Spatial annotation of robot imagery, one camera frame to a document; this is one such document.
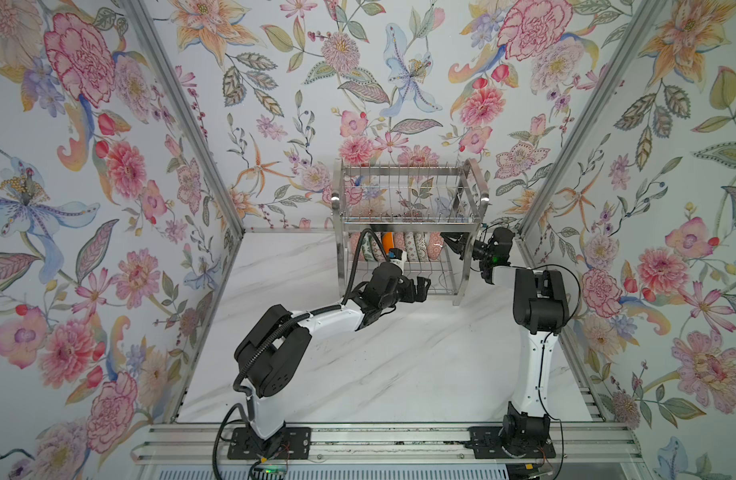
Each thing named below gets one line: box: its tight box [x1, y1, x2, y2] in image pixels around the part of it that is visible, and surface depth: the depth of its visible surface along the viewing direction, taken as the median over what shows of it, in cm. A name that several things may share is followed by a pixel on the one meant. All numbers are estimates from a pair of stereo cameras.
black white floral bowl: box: [394, 231, 406, 251], surface depth 103 cm
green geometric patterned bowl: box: [406, 232, 419, 262], surface depth 103 cm
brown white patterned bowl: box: [414, 232, 429, 262], surface depth 103 cm
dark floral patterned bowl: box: [427, 231, 444, 260], surface depth 103 cm
